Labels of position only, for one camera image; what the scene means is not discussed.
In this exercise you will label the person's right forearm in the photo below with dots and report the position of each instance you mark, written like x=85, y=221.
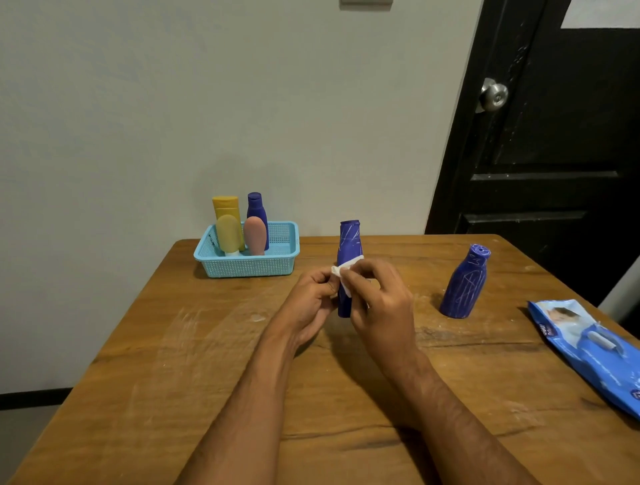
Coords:
x=450, y=424

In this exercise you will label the purple capped bottle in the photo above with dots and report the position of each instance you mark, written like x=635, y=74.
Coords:
x=256, y=206

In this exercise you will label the short blue uncapped bottle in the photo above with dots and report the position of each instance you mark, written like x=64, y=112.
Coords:
x=465, y=285

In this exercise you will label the light blue plastic basket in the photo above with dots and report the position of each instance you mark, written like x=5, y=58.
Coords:
x=250, y=265

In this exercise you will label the blue wet wipes packet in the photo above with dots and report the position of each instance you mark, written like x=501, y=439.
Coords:
x=592, y=344

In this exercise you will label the person's left hand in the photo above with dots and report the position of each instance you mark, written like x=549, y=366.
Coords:
x=302, y=310

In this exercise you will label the white wet wipe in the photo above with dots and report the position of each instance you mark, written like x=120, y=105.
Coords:
x=342, y=270

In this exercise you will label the tall blue plastic bottle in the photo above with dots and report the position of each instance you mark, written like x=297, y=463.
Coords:
x=349, y=240

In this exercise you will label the silver door knob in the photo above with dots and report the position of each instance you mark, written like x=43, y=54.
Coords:
x=494, y=95

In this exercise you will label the pink tube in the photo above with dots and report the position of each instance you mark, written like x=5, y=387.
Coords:
x=255, y=236

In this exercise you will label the grey wall plate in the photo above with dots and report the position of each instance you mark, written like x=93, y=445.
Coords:
x=366, y=4

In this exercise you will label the pale yellow tube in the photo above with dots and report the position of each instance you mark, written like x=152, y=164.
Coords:
x=229, y=235

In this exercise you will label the person's right thumb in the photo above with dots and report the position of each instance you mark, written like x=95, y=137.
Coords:
x=357, y=299

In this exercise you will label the black door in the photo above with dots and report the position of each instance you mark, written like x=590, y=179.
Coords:
x=550, y=150

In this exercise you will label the black baseboard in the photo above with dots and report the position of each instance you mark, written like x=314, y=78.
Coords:
x=32, y=398

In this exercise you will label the person's left forearm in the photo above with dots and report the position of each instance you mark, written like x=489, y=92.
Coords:
x=240, y=419

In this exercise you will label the yellow capped bottle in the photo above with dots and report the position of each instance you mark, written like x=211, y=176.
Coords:
x=226, y=205

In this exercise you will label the person's left thumb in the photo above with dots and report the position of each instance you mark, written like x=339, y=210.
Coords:
x=320, y=296

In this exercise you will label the person's right hand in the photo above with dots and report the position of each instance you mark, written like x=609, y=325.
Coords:
x=387, y=320

